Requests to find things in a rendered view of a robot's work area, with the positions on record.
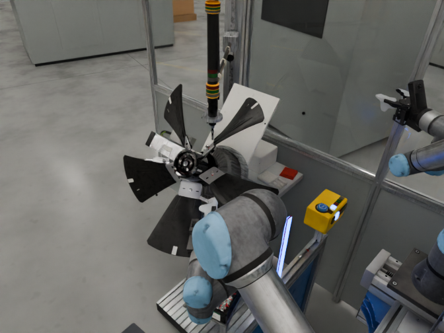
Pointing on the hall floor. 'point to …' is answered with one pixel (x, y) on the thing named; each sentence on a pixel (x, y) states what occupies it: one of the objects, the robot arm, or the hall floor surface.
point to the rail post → (311, 281)
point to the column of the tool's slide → (238, 45)
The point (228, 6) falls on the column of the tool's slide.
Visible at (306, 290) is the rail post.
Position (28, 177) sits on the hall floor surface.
